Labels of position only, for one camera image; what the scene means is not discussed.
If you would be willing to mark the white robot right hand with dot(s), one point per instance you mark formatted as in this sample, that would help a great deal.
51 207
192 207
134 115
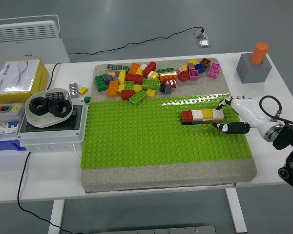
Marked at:
246 109

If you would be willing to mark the white square toy brick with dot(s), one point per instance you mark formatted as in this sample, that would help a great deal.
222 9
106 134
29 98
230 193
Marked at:
217 113

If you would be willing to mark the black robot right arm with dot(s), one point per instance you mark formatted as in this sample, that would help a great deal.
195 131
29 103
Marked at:
286 136

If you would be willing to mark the pink stacked toy brick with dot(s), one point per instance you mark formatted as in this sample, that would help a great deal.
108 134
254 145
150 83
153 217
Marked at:
217 120

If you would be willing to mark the yellow stacked toy brick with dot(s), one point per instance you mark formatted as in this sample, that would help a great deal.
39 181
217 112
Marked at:
207 113

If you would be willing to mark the orange stacked toy brick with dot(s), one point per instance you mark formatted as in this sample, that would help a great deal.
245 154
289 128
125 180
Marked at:
207 121

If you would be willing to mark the white stacked toy brick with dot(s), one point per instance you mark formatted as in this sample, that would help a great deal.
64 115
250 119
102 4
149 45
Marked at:
197 114

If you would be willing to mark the long pink toy brick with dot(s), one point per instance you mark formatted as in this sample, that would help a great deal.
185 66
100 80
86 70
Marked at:
214 70

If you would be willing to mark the blue stacked toy brick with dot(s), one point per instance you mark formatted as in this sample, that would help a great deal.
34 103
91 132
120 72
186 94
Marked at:
196 122

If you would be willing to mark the red stacked toy brick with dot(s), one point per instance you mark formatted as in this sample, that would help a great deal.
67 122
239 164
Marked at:
187 115

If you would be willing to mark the dark brown toy brick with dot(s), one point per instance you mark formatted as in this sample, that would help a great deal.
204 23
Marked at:
206 62

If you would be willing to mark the magenta toy brick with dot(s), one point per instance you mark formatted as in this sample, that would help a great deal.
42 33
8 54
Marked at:
193 75

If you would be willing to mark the tan brown toy brick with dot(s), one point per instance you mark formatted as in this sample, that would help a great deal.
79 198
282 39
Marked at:
191 66

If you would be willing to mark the red square toy brick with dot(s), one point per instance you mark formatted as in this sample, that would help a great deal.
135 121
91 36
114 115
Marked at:
183 76

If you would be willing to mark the small pink toy brick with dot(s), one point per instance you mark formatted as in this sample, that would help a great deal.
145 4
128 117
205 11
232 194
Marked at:
180 69

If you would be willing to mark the red white toy brick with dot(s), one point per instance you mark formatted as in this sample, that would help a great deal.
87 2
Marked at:
171 83

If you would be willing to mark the dark grey toy brick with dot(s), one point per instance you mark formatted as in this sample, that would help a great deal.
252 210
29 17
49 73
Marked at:
166 89
108 78

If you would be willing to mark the shiny orange toy brick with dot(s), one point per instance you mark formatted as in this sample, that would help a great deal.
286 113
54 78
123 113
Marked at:
168 76

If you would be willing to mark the lime green toy brick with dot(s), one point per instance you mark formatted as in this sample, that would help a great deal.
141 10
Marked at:
138 96
151 84

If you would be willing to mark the white yellow toy brick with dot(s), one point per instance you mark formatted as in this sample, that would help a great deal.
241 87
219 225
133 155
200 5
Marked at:
153 75

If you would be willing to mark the long red toy brick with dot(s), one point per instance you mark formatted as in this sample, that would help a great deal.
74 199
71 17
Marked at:
149 69

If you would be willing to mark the small white toy brick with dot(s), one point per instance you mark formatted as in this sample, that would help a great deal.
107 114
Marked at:
143 66

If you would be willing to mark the green studded baseplate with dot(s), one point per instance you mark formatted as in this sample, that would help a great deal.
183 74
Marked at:
136 136

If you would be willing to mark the small lime toy brick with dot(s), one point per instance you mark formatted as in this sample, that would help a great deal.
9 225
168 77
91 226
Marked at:
128 85

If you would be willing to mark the small green toy brick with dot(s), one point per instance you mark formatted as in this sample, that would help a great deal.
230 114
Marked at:
126 69

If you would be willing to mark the long orange toy brick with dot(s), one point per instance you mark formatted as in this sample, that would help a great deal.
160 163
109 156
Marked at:
113 89

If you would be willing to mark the grey flat toy brick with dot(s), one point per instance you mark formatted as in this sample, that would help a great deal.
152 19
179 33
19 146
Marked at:
114 67

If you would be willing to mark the pink white toy brick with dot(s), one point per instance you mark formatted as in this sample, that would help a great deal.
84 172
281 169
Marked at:
111 73

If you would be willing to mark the yellow shiny toy brick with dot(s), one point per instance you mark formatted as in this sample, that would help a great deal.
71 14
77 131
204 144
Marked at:
83 90

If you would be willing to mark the grey shiny toy brick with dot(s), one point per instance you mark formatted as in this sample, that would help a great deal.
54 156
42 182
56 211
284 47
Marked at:
73 90

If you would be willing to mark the grey block holder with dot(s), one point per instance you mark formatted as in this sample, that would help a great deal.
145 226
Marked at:
251 73

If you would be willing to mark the orange cylinder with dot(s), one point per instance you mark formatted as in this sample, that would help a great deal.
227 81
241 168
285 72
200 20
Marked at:
258 53

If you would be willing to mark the closed floor socket cover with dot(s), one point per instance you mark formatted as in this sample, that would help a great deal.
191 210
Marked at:
203 44

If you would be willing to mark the open floor socket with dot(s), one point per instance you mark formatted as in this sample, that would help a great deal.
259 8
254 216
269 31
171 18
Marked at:
200 34

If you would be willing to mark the dark green flat brick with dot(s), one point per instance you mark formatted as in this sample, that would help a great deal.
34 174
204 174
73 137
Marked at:
165 70

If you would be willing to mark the white table leg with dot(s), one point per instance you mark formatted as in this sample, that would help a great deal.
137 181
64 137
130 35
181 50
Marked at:
56 217
235 209

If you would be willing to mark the grey-brown mat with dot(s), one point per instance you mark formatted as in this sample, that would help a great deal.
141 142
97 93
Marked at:
161 175

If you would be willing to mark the dark green long brick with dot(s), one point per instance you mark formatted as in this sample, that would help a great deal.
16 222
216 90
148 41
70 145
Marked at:
100 83

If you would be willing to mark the small dark green brick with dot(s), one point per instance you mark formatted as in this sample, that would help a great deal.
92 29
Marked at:
87 99

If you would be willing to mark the large black hex nut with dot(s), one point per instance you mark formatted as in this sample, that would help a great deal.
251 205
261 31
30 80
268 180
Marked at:
64 108
34 107

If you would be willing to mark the black terminal strip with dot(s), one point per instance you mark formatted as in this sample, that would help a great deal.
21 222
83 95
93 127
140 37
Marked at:
54 94

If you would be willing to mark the grey electrical junction box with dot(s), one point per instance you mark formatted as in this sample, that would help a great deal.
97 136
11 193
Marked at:
51 136

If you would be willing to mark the white bowl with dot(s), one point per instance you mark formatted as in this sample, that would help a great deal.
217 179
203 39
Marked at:
31 119

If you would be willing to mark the white panel heater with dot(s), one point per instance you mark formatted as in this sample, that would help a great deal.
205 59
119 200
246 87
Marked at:
39 41

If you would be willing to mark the yellow white cardboard box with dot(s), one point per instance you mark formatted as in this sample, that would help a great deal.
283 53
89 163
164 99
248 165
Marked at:
17 78

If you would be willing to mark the white circuit breaker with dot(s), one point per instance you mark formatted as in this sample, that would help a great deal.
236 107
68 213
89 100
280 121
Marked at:
3 130

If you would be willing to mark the blue plastic part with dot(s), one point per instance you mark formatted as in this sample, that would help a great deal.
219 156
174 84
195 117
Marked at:
5 146

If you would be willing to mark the grey push-button switch box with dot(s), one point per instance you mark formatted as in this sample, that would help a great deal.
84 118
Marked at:
6 113

